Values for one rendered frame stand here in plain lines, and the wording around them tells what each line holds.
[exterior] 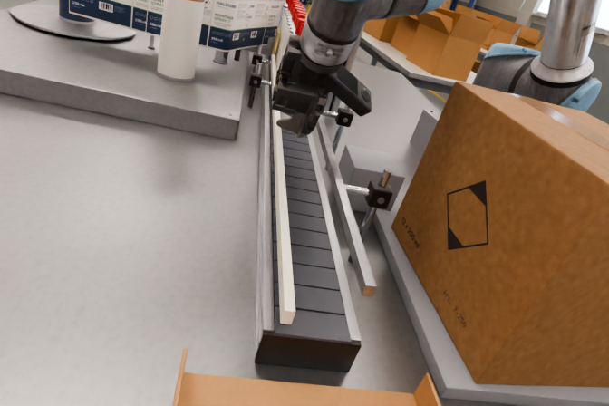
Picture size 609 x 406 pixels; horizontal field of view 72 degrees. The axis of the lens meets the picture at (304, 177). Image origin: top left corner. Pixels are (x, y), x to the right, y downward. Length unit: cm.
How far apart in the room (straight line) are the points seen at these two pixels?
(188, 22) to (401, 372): 82
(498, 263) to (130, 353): 41
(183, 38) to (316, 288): 70
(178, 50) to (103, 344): 72
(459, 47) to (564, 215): 237
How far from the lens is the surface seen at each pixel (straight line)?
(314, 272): 54
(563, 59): 101
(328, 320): 49
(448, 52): 276
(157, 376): 48
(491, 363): 55
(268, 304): 49
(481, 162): 57
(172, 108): 92
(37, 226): 65
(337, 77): 65
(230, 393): 47
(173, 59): 105
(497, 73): 112
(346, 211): 52
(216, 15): 126
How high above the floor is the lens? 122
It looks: 27 degrees down
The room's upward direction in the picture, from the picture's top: 17 degrees clockwise
